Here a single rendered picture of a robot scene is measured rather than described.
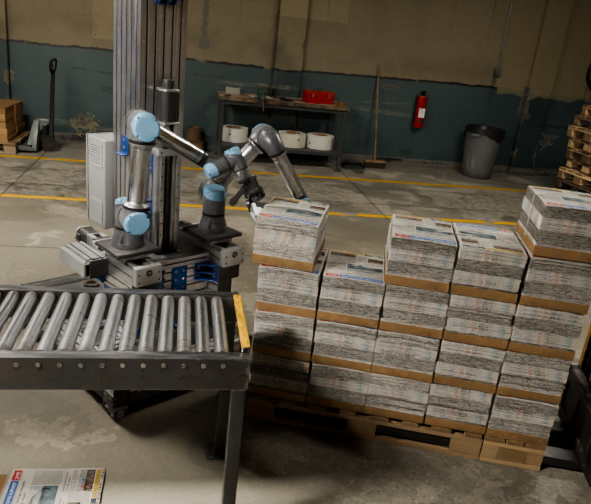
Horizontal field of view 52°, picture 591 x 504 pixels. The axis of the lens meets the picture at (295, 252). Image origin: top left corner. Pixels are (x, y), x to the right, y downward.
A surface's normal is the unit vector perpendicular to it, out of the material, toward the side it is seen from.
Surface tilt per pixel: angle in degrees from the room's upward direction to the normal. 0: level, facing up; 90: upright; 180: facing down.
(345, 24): 90
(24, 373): 90
